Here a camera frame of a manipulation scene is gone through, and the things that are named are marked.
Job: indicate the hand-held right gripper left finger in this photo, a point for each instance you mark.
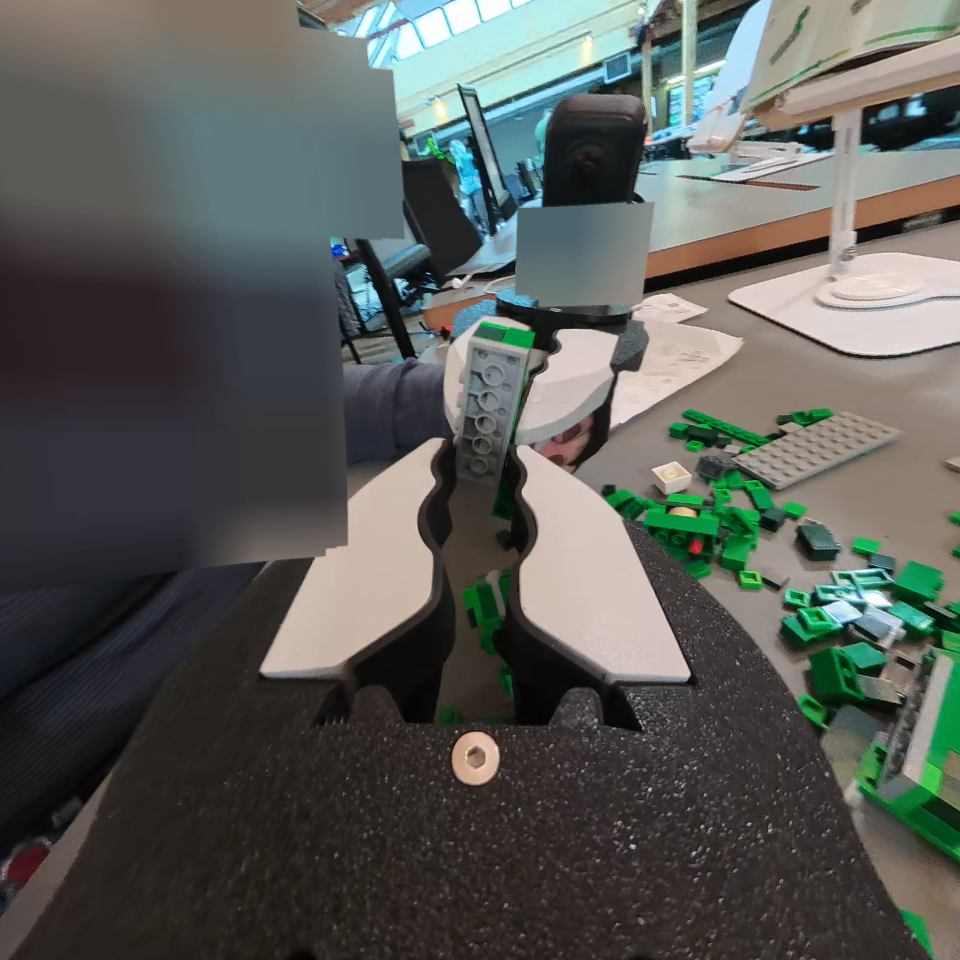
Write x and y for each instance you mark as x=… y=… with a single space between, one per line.
x=360 y=592

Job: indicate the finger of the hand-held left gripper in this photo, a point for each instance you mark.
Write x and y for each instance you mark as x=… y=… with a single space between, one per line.
x=570 y=382
x=452 y=390

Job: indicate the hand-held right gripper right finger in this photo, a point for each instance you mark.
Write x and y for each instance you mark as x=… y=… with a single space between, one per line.
x=592 y=592

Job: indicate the grey technic brick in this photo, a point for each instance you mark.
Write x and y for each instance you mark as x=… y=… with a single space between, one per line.
x=487 y=405

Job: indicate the green striped brick model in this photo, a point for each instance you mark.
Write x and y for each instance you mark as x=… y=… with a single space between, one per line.
x=919 y=757

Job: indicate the person's left forearm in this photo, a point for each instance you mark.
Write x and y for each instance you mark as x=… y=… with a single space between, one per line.
x=397 y=409

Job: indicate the grey desk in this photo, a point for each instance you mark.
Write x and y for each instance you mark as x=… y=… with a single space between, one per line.
x=787 y=390

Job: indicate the black desk monitor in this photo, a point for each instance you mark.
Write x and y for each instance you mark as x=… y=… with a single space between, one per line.
x=484 y=157

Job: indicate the person's left hand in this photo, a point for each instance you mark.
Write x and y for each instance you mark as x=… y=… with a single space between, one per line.
x=559 y=446

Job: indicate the white printed paper sheets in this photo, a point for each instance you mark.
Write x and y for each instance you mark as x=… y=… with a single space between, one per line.
x=675 y=360

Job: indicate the long green plate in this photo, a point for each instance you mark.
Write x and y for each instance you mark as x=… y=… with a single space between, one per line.
x=724 y=427

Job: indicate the small cream square brick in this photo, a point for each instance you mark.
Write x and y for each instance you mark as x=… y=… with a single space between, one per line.
x=670 y=476

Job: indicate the black office chair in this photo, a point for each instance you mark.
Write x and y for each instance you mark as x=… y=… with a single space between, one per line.
x=435 y=217

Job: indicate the wood edged grey table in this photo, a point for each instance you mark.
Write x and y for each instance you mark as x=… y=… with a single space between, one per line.
x=750 y=202

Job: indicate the light grey studded plate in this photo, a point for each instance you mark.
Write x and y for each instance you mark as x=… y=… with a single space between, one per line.
x=817 y=448

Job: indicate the pile of loose green bricks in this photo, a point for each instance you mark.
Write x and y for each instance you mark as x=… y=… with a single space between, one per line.
x=825 y=592

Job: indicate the white book stand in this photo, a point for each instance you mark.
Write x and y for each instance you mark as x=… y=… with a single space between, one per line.
x=862 y=300

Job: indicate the person's torso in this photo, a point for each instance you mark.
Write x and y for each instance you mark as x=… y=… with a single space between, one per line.
x=112 y=660

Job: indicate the instruction booklet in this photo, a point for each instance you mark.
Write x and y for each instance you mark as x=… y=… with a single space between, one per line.
x=840 y=37

